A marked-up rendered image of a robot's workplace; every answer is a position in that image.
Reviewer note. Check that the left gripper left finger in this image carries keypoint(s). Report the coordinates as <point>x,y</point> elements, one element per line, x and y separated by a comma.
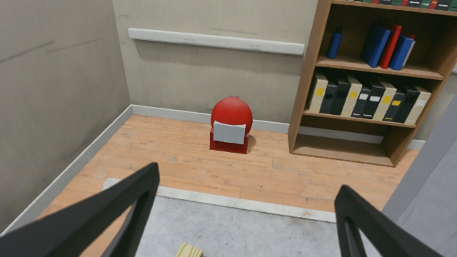
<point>69,231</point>

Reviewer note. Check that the grey panel wall with small slot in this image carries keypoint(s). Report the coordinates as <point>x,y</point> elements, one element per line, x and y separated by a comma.
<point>424,203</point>

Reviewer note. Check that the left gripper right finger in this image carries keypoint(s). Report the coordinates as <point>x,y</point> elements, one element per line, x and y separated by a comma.
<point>354,212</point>

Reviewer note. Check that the light wooden block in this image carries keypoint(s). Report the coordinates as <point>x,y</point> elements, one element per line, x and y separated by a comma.
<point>187,250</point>

